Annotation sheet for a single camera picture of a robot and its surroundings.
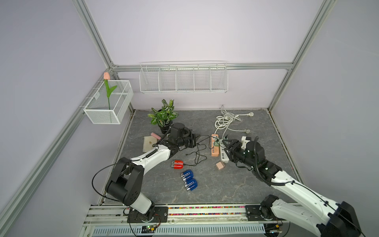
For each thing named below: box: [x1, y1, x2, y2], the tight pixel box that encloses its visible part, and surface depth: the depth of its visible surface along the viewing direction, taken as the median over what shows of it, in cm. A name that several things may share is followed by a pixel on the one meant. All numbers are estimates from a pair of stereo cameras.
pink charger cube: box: [215, 160, 226, 171], surface depth 90 cm
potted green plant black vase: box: [147, 99, 180, 134], surface depth 87 cm
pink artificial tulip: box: [103, 72, 118, 111], surface depth 85 cm
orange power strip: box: [211, 133, 220, 157], surface depth 96 cm
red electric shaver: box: [171, 159, 185, 170], surface depth 91 cm
